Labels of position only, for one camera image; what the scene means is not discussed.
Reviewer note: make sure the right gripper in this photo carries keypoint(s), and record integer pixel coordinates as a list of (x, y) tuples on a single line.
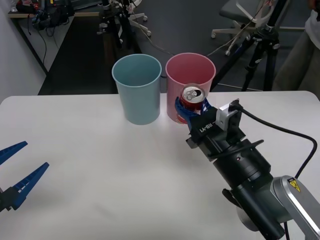
[(203, 132)]

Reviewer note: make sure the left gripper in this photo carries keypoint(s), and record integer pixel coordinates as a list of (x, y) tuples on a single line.
[(5, 200)]

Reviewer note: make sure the red drink can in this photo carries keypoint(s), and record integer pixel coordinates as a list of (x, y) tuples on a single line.
[(192, 97)]

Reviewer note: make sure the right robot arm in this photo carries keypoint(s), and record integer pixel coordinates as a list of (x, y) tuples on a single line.
[(250, 175)]

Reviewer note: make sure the pink plastic bin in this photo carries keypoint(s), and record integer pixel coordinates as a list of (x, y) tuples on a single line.
[(190, 67)]

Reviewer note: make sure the pale blue plastic bin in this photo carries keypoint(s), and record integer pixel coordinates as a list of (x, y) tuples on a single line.
[(140, 100)]

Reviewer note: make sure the large black tripod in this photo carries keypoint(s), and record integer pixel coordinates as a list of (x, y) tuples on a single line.
[(262, 50)]

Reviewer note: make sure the white chair base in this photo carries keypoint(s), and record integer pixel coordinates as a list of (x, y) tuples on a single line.
[(141, 23)]

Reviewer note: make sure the grey office chair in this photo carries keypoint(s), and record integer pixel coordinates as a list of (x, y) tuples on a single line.
[(240, 12)]

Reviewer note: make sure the person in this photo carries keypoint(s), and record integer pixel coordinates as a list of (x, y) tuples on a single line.
[(300, 62)]

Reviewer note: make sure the small black tripod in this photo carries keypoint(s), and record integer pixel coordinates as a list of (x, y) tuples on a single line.
[(117, 22)]

